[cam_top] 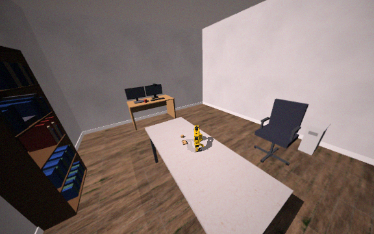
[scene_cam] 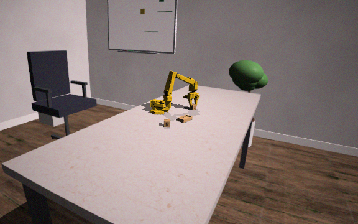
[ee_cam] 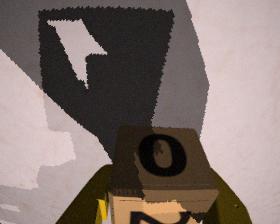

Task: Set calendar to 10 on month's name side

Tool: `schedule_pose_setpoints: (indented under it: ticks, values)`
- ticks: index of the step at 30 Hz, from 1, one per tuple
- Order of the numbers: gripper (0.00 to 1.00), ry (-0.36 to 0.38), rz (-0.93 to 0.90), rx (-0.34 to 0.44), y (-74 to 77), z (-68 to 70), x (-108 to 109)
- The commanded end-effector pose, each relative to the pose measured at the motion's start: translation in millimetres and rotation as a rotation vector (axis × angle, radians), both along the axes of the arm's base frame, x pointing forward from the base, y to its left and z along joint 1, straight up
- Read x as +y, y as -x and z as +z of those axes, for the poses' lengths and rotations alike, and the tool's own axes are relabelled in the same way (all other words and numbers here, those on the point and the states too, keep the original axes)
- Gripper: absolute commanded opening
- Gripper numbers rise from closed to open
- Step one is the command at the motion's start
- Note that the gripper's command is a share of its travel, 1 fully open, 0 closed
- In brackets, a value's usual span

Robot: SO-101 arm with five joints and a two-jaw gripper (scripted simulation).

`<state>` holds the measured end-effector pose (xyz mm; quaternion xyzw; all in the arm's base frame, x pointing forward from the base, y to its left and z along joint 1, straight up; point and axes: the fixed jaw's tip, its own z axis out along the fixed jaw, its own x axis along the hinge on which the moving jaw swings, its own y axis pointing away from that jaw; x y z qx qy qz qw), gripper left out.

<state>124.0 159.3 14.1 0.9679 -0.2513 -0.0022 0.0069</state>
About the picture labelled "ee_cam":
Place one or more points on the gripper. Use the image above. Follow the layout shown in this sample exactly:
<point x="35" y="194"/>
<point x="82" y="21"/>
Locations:
<point x="90" y="206"/>

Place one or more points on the brown wooden number cube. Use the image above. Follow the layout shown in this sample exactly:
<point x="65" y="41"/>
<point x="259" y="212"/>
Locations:
<point x="160" y="175"/>

